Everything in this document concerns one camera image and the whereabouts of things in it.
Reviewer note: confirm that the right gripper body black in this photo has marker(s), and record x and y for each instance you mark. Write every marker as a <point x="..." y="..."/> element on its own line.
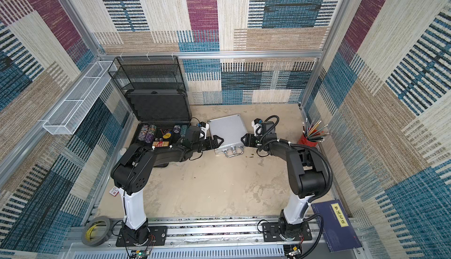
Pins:
<point x="255" y="140"/>

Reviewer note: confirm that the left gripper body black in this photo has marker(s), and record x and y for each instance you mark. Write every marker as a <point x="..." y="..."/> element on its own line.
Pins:
<point x="203" y="145"/>

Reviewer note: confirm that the silver aluminium poker case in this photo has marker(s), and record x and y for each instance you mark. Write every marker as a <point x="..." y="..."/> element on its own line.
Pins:
<point x="231" y="129"/>

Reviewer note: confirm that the dark grey poker case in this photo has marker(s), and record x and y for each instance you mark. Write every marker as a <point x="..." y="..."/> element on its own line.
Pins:
<point x="164" y="108"/>

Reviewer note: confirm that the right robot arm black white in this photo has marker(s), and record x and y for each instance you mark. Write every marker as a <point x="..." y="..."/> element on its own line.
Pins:
<point x="310" y="175"/>

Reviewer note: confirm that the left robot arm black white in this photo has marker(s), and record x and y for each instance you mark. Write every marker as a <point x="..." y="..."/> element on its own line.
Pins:
<point x="133" y="170"/>

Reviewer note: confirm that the teal chip stack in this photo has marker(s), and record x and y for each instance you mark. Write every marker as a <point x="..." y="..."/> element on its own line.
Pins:
<point x="183" y="130"/>

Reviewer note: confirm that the small purple chip stack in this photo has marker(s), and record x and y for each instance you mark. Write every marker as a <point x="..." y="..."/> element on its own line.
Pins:
<point x="177" y="129"/>

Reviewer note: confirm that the texas holdem card deck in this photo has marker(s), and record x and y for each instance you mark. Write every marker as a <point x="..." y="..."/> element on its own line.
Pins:
<point x="160" y="143"/>

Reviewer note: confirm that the purple mixed chip stack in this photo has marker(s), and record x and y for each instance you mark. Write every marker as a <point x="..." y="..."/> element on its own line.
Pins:
<point x="150" y="135"/>

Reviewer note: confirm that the bundle of coloured pencils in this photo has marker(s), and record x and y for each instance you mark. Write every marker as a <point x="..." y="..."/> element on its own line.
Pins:
<point x="315" y="131"/>

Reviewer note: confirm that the blue orange chip stack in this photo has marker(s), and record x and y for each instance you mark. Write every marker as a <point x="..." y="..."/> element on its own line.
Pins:
<point x="143" y="132"/>

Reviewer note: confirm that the black mesh shelf rack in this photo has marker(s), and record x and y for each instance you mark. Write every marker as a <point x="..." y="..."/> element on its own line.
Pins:
<point x="153" y="73"/>

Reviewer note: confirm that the dark blue book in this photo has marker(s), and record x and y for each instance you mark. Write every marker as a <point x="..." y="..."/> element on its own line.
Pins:
<point x="338" y="231"/>

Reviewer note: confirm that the grey tape roll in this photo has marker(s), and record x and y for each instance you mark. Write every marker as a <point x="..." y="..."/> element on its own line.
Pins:
<point x="97" y="232"/>

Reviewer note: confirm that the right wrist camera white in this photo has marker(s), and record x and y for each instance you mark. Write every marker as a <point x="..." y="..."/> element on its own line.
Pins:
<point x="256" y="124"/>

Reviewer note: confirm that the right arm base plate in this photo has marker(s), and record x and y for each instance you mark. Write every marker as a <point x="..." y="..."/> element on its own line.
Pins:
<point x="274" y="232"/>

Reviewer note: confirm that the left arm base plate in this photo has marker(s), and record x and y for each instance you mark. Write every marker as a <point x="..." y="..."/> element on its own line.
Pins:
<point x="144" y="236"/>

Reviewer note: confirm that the white mesh wall basket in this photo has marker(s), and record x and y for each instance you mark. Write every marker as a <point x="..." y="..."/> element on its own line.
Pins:
<point x="71" y="112"/>

